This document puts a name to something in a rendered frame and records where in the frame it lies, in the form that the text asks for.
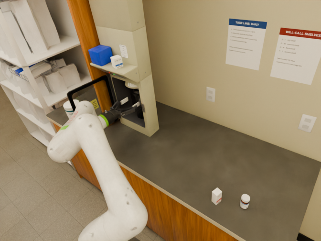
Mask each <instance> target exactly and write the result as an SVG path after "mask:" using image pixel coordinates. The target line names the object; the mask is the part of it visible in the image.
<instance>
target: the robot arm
mask: <svg viewBox="0 0 321 241"><path fill-rule="evenodd" d="M127 101H128V97H126V98H125V99H123V100H121V101H120V100H119V101H116V102H115V104H114V105H113V106H112V107H110V110H109V111H107V110H105V112H103V113H102V114H100V115H99V116H97V114H96V111H95V109H94V106H93V104H92V103H91V102H89V101H81V102H79V103H78V104H77V106H76V109H75V111H74V113H73V114H72V116H71V118H70V119H69V120H68V121H67V122H66V123H65V124H64V125H63V126H62V127H61V129H60V130H59V131H58V132H57V133H56V135H55V136H54V137H53V138H52V139H51V141H50V142H49V144H48V147H47V153H48V155H49V157H50V158H51V159H52V160H53V161H55V162H57V163H65V162H68V161H70V160H71V159H72V158H73V157H74V156H75V155H76V154H77V153H78V152H79V151H80V150H81V149H83V151H84V153H85V155H86V156H87V158H88V160H89V162H90V164H91V166H92V168H93V170H94V172H95V175H96V177H97V179H98V182H99V184H100V187H101V189H102V192H103V195H104V197H105V200H106V203H107V207H108V210H107V212H105V213H104V214H102V215H101V216H99V217H98V218H96V219H95V220H93V221H92V222H90V223H89V224H88V225H87V226H86V227H85V228H84V229H83V231H82V232H81V234H80V235H79V238H78V241H128V240H130V239H131V238H133V237H135V236H136V235H138V234H139V233H141V232H142V231H143V230H144V228H145V226H146V224H147V221H148V212H147V209H146V207H145V206H144V204H143V203H142V201H141V200H140V198H139V197H138V195H137V194H136V192H135V191H134V190H133V188H132V186H131V185H130V183H129V182H128V180H127V178H126V177H125V175H124V173H123V171H122V170H121V168H120V166H119V164H118V162H117V160H116V158H115V156H114V154H113V152H112V150H111V147H110V145H109V143H108V140H107V137H106V135H105V132H104V128H106V127H107V126H109V125H110V124H112V123H113V122H114V121H115V119H117V118H118V117H119V115H122V116H123V117H124V116H125V115H128V114H130V113H133V112H135V108H137V107H138V106H139V105H140V103H139V102H137V103H136V104H134V105H133V106H132V107H130V108H126V109H120V108H119V107H120V105H122V104H124V103H125V102H127ZM122 110H123V111H122Z"/></svg>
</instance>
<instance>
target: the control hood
mask: <svg viewBox="0 0 321 241"><path fill-rule="evenodd" d="M90 65H91V66H93V67H95V68H99V69H102V70H105V71H108V72H111V73H114V74H117V75H119V76H121V77H123V78H125V79H127V80H130V81H133V82H136V83H138V82H140V78H139V71H138V67H137V66H133V65H130V64H126V63H123V67H120V68H117V69H115V68H114V67H113V66H112V63H111V62H110V63H108V64H106V65H104V66H99V65H96V64H93V63H90Z"/></svg>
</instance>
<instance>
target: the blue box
mask: <svg viewBox="0 0 321 241"><path fill-rule="evenodd" d="M88 51H89V54H90V58H91V61H92V63H93V64H96V65H99V66H104V65H106V64H108V63H110V62H111V59H110V57H112V56H113V55H112V51H111V47H109V46H105V45H101V44H100V45H98V46H96V47H94V48H91V49H89V50H88Z"/></svg>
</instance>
